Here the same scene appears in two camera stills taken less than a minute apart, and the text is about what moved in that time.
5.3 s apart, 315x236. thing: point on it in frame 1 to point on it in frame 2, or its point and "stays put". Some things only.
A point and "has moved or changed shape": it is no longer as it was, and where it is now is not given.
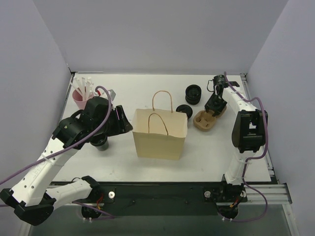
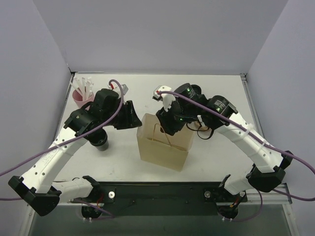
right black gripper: (216, 100) to (167, 122)
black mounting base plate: (124, 198) stays put
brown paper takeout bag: (159, 132) has moved or changed shape
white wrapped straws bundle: (85, 88) stays put
